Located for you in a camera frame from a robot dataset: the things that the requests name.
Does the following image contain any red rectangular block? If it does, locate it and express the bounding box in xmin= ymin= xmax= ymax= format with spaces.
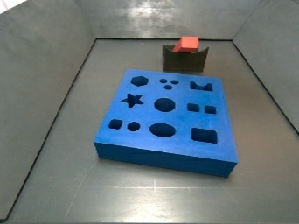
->
xmin=172 ymin=36 xmax=199 ymax=53

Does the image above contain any blue foam shape board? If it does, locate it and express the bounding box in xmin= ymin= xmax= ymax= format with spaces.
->
xmin=93 ymin=70 xmax=239 ymax=177

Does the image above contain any black curved fixture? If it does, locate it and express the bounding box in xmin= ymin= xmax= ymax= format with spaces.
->
xmin=162 ymin=45 xmax=209 ymax=73

